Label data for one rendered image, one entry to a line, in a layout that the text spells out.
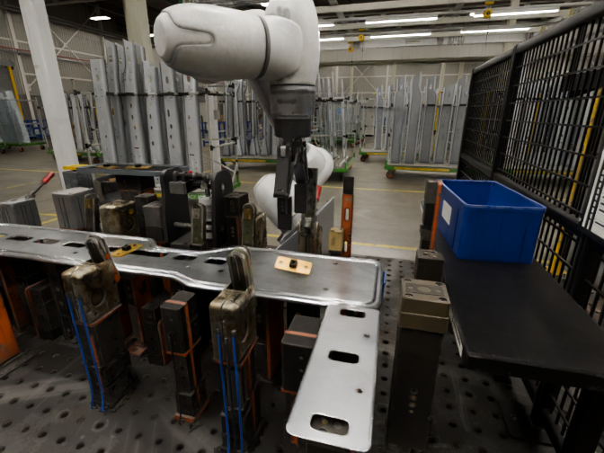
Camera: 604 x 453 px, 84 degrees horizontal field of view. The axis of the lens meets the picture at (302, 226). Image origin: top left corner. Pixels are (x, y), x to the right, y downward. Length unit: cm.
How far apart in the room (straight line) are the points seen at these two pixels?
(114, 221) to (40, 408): 50
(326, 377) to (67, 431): 64
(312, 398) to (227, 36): 54
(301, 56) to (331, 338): 49
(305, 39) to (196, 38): 19
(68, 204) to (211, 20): 84
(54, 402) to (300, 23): 99
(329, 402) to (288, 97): 51
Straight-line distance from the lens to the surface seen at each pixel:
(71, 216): 130
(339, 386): 51
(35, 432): 102
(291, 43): 66
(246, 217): 95
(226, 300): 61
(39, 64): 479
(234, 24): 62
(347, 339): 58
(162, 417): 93
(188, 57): 61
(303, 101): 68
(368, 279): 77
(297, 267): 78
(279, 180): 65
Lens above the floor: 135
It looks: 19 degrees down
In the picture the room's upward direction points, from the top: straight up
